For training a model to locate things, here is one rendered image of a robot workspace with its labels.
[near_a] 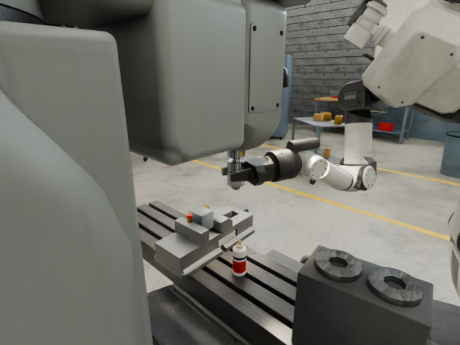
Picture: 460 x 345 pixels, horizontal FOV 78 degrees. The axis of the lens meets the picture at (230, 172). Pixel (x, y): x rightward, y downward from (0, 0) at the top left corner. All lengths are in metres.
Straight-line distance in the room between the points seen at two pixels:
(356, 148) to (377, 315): 0.61
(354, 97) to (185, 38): 0.72
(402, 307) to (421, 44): 0.61
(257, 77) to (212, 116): 0.16
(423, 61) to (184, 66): 0.64
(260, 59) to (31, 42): 0.42
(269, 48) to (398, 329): 0.56
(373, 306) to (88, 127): 0.51
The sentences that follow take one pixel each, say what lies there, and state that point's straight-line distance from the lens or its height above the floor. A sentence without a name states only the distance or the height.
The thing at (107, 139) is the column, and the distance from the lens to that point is 0.34.
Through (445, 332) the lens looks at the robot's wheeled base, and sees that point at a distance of 1.46.
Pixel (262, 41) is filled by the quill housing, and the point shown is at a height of 1.54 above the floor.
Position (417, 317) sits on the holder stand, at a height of 1.11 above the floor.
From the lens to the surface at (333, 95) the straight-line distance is 8.14.
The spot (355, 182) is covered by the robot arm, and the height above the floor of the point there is 1.14.
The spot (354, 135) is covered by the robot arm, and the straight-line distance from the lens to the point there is 1.07.
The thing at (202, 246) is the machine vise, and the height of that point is 0.99.
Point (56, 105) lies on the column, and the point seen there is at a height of 1.46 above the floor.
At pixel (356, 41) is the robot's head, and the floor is 1.57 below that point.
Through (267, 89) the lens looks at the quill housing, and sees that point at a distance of 0.64.
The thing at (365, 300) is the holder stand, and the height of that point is 1.11.
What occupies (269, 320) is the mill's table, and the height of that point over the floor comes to 0.93.
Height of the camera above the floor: 1.48
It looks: 19 degrees down
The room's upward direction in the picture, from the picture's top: straight up
